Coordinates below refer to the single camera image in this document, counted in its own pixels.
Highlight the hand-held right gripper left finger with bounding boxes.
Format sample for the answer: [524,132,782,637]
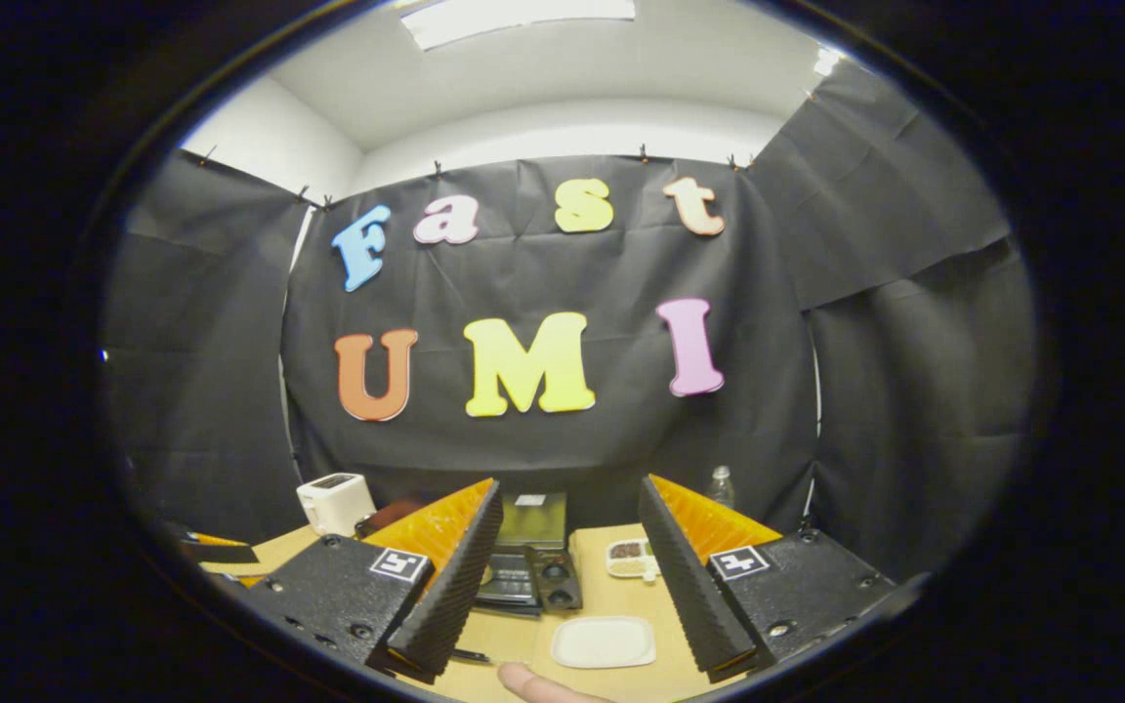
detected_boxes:
[248,477,505,684]

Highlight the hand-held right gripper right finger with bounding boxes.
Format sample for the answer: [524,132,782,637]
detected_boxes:
[638,475,900,684]

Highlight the black electric oven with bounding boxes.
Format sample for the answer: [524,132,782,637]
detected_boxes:
[357,492,585,618]

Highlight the white divided dish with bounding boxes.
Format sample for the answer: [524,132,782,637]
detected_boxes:
[605,538,662,584]

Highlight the white square plate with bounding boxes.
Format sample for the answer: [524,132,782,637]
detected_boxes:
[551,615,657,670]

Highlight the white toaster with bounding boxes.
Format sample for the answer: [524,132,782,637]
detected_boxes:
[296,473,378,538]

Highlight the black backdrop cloth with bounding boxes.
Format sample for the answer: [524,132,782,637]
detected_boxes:
[99,59,1037,582]

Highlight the large ceiling light panel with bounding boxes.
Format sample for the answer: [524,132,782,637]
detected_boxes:
[398,0,638,52]

